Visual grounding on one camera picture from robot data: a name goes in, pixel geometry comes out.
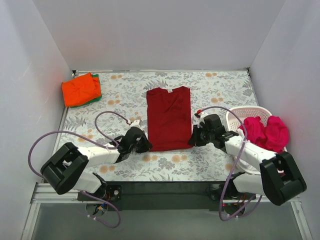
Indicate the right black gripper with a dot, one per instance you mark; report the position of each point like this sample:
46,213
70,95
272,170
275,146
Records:
197,137

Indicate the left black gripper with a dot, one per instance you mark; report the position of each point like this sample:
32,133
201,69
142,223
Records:
142,143

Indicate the dark red t shirt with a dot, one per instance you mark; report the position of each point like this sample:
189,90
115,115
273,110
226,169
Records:
169,121

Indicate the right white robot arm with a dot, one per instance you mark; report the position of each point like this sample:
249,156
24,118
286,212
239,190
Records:
278,177

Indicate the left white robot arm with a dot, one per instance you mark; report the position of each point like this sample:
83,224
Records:
67,168

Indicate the floral table cloth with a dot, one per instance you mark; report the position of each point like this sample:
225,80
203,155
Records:
124,98

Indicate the white plastic laundry basket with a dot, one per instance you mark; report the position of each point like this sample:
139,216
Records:
235,122

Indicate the white t shirt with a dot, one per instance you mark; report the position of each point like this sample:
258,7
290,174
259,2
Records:
247,168

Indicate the pink t shirt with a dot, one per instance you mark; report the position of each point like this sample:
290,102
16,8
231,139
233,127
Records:
274,136

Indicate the folded green t shirt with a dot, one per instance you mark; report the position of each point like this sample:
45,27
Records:
88,89

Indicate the folded orange t shirt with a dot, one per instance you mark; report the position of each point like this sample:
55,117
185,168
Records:
68,91

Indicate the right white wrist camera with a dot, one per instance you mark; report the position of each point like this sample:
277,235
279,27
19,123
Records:
199,118

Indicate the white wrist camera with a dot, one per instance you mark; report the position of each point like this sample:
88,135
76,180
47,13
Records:
199,118
134,123

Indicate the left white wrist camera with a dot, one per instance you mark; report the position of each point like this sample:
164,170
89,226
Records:
134,123

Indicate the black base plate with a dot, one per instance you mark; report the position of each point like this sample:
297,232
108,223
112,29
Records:
162,195

